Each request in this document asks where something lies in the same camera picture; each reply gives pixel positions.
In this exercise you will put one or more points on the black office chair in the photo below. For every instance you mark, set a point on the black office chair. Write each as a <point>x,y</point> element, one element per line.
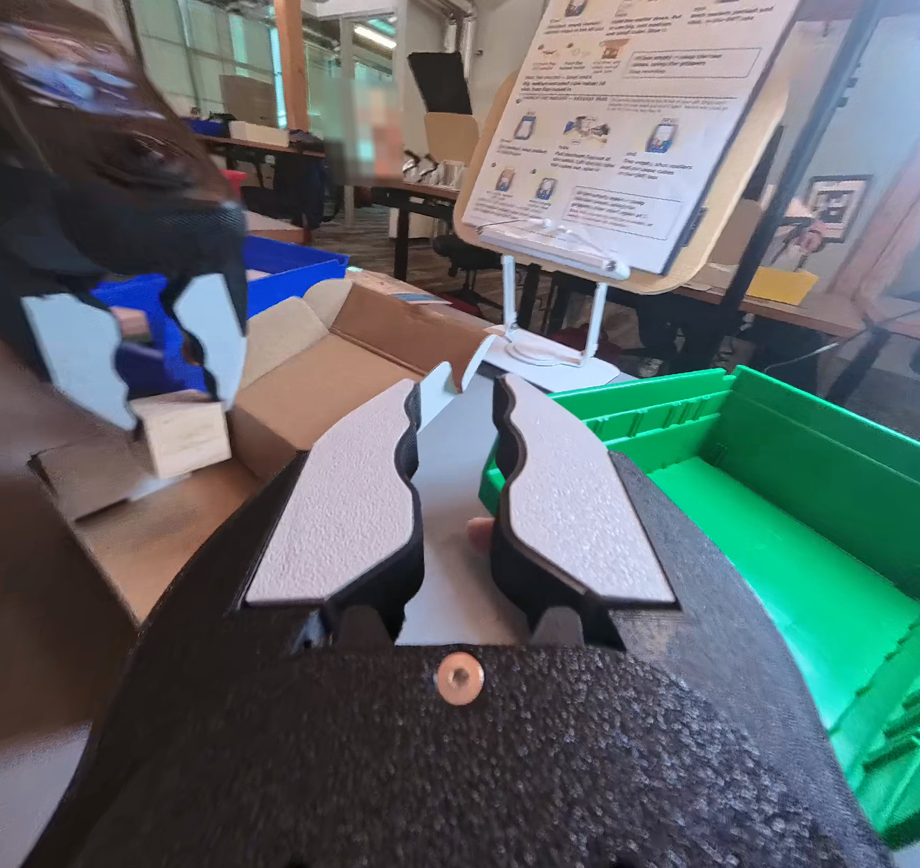
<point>467,250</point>

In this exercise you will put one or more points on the white cardboard box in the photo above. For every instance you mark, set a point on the white cardboard box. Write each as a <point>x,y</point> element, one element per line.
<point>374,372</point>

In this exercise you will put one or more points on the small blue bin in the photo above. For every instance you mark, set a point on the small blue bin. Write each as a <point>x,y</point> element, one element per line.
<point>207,128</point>

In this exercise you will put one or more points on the person's right hand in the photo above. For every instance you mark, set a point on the person's right hand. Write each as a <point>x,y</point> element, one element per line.
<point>480,536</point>

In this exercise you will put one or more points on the wooden top table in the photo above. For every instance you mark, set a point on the wooden top table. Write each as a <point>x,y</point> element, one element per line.
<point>826,318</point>

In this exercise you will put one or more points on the green plastic bin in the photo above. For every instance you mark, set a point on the green plastic bin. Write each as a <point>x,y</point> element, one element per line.
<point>790,523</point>

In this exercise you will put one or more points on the black panel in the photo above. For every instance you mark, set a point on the black panel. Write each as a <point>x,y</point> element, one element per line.
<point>440,83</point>

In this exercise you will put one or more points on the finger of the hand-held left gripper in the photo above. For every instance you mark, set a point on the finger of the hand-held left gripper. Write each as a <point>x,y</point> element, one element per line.
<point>72,350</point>
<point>219,336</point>

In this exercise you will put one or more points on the wooden post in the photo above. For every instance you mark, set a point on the wooden post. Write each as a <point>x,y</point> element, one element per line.
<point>289,34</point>

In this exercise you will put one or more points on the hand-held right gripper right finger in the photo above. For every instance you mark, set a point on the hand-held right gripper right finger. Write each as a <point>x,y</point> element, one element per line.
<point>575,509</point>

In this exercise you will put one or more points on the black frame desk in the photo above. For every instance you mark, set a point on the black frame desk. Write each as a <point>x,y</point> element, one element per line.
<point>413,196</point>

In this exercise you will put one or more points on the large wooden cube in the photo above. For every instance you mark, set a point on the large wooden cube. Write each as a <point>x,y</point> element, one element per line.
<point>187,437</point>

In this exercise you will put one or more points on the red container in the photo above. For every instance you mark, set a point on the red container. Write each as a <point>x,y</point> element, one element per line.
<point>233,185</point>

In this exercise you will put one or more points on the black metal pole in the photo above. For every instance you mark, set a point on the black metal pole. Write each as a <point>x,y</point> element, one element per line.
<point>811,164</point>

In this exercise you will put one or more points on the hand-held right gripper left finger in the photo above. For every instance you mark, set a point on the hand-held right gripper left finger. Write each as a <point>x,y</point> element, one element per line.
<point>338,509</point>

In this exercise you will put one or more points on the black framed picture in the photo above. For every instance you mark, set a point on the black framed picture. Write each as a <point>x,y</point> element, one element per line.
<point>837,207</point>

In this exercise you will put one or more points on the tan chair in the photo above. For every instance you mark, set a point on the tan chair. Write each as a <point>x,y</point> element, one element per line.
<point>451,136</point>

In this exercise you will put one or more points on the printed instruction sheet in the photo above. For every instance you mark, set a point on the printed instruction sheet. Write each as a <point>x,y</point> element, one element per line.
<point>632,128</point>

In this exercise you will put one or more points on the blue plastic bin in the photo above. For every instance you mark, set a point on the blue plastic bin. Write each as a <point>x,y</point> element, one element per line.
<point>287,264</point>

